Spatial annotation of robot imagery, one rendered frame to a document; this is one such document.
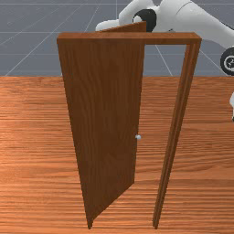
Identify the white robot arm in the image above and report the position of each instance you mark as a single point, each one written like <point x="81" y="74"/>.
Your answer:
<point x="189" y="16"/>

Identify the brown wooden door leaf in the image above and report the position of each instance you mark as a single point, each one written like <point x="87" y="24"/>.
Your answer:
<point x="106" y="122"/>

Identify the brown wooden door frame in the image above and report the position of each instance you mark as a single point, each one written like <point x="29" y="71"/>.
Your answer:
<point x="170" y="38"/>

